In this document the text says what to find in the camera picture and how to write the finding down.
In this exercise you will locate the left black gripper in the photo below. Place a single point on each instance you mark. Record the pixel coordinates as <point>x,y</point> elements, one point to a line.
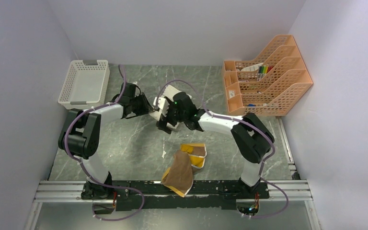
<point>146,108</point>

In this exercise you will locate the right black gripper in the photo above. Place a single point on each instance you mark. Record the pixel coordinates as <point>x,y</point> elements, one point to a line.
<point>162,123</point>

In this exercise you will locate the cream white towel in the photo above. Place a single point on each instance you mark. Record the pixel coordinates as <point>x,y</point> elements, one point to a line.
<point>161,106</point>

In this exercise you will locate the white plastic basket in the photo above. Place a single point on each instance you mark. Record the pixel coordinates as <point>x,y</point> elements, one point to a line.
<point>85,84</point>

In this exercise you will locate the brown yellow towel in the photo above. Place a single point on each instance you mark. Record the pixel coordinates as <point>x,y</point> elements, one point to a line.
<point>188,160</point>

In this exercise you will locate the orange file organizer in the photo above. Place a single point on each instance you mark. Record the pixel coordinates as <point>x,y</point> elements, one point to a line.
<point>278,91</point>

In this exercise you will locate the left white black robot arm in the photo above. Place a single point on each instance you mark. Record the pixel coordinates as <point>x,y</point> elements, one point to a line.
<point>81,133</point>

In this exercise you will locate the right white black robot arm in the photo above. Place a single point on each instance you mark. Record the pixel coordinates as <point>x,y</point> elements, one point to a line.
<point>254,141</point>

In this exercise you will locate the white label card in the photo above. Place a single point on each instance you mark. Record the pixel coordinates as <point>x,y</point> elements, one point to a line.
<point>254,67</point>

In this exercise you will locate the coloured marker pens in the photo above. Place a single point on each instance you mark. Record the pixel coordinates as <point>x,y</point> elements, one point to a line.
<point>263,70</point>

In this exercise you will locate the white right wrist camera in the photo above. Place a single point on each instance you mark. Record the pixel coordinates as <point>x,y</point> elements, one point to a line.
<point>170,92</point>

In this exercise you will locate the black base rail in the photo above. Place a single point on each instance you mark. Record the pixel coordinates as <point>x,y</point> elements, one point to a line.
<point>131,195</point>

